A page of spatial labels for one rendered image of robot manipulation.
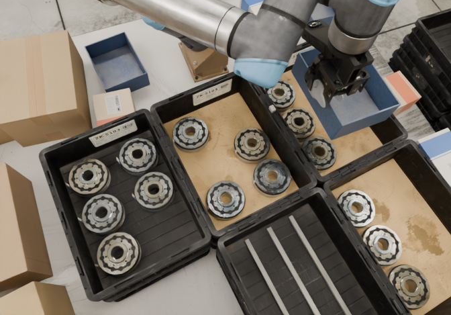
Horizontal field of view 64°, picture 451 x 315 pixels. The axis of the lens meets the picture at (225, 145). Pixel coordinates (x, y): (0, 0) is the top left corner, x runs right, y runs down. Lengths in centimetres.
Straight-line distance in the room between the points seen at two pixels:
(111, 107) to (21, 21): 157
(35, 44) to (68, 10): 136
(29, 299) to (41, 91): 58
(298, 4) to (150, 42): 94
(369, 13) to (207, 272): 80
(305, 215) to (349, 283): 20
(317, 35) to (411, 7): 223
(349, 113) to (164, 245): 56
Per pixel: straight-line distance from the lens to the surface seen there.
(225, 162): 102
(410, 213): 113
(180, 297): 108
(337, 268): 101
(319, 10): 159
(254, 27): 56
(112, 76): 136
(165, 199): 96
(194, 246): 86
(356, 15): 57
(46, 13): 268
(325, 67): 68
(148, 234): 98
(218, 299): 108
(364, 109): 90
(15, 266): 103
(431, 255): 112
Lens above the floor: 178
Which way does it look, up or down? 66 degrees down
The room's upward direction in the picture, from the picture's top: 7 degrees clockwise
